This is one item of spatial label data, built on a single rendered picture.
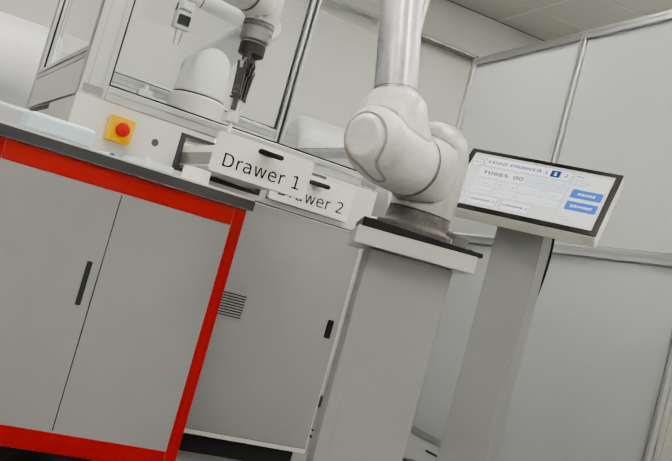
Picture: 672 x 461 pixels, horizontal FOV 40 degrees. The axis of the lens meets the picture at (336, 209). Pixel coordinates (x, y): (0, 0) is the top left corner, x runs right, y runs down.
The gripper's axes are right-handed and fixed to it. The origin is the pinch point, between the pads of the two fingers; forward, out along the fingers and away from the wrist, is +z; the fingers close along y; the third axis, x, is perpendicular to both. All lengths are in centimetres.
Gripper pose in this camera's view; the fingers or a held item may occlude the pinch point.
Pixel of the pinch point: (234, 111)
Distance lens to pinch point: 261.6
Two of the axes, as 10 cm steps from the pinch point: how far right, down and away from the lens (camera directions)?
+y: 1.2, 1.2, 9.9
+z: -2.6, 9.6, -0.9
